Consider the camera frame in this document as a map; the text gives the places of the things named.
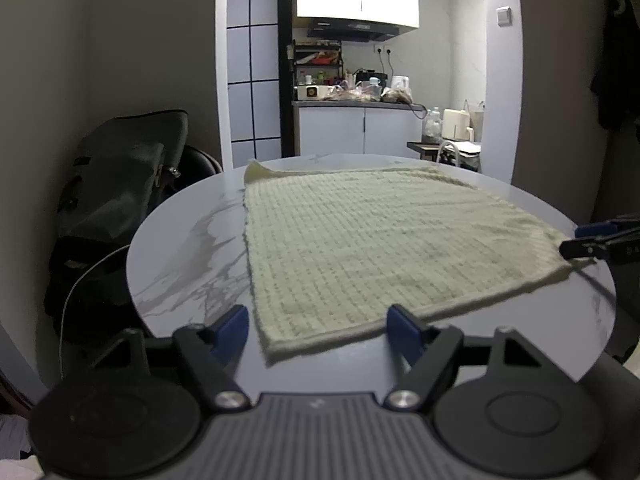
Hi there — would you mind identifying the white kitchen base cabinet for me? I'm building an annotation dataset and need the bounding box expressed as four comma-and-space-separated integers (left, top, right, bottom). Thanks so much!
294, 101, 426, 158

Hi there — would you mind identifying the white electric kettle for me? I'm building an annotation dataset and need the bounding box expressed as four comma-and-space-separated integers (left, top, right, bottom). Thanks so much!
390, 75, 411, 96

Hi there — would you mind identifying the white wall switch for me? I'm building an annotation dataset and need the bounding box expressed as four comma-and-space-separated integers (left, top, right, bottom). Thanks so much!
496, 6, 513, 27

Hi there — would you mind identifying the black spice rack shelf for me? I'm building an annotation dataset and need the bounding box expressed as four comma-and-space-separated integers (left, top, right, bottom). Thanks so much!
288, 39, 344, 87

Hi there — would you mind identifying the dark wooden chair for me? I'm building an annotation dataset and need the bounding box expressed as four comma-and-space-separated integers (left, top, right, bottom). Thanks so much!
178, 145, 222, 184

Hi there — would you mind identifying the black framed glass door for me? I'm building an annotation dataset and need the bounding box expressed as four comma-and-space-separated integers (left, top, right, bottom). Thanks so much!
227, 0, 294, 167

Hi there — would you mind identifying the small wooden side table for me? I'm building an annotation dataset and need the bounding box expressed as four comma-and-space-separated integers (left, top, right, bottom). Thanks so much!
407, 140, 480, 172

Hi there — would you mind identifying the black range hood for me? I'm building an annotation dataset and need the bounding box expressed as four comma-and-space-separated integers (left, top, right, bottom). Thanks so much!
307, 18, 400, 42

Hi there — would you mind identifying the clear plastic bottle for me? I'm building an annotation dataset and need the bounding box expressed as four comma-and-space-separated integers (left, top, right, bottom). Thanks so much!
422, 106, 442, 144

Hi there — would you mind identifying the cream water boiler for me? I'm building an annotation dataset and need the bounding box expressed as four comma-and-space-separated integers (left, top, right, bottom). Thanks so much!
442, 108, 474, 142

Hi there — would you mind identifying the yellow waffle towel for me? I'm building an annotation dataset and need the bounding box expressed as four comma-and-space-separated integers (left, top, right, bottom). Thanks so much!
244, 162, 587, 361

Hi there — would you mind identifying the black backpack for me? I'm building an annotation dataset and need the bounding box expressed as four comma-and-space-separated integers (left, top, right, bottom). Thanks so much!
44, 110, 189, 370

